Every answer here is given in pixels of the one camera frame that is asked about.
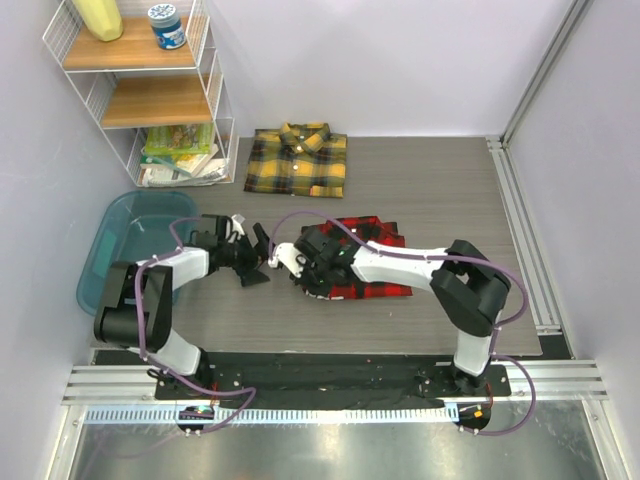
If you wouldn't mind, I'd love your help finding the red black plaid shirt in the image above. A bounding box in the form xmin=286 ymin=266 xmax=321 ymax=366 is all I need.
xmin=295 ymin=216 xmax=412 ymax=300

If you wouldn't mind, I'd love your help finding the yellow plaid shirt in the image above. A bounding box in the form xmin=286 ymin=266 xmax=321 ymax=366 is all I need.
xmin=244 ymin=123 xmax=348 ymax=198

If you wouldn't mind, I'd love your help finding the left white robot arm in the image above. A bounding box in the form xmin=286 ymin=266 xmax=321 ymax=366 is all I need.
xmin=94 ymin=215 xmax=269 ymax=399

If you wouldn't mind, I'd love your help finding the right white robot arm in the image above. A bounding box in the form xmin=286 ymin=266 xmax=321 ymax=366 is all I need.
xmin=278 ymin=228 xmax=511 ymax=395

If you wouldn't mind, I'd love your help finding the stack of books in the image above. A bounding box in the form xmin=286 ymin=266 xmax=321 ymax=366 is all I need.
xmin=139 ymin=123 xmax=230 ymax=188

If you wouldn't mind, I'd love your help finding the teal plastic bin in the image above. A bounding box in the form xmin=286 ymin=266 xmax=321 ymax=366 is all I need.
xmin=76 ymin=190 xmax=199 ymax=316

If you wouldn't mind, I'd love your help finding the blue white jar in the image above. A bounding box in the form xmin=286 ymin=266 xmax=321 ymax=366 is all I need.
xmin=147 ymin=3 xmax=186 ymax=50

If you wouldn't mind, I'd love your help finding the yellow bottle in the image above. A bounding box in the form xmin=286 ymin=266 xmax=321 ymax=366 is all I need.
xmin=72 ymin=0 xmax=124 ymax=42

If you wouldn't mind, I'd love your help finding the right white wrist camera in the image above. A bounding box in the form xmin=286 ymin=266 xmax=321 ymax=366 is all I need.
xmin=268 ymin=242 xmax=307 ymax=278

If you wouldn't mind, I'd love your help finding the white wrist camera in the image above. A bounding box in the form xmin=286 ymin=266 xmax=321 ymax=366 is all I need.
xmin=268 ymin=242 xmax=307 ymax=278
xmin=231 ymin=213 xmax=246 ymax=237

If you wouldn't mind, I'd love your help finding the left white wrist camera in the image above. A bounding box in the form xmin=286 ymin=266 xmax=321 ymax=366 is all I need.
xmin=231 ymin=213 xmax=246 ymax=237

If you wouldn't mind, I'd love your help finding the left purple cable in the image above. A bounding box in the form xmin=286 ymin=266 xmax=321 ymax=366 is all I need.
xmin=133 ymin=217 xmax=257 ymax=434

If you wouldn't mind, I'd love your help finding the purple cable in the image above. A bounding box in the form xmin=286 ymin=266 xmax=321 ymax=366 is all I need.
xmin=269 ymin=210 xmax=539 ymax=437
xmin=133 ymin=217 xmax=257 ymax=434

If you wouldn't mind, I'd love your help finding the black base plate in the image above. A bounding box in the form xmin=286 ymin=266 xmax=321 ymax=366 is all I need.
xmin=154 ymin=351 xmax=512 ymax=411

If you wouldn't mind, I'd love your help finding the white slotted cable duct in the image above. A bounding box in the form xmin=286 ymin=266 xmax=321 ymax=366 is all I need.
xmin=84 ymin=403 xmax=459 ymax=426

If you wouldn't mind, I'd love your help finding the white wire wooden shelf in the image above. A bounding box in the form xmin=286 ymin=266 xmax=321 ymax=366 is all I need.
xmin=43 ymin=1 xmax=239 ymax=187

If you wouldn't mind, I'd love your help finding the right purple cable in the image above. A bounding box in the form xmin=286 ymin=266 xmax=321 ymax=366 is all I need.
xmin=269 ymin=210 xmax=539 ymax=437

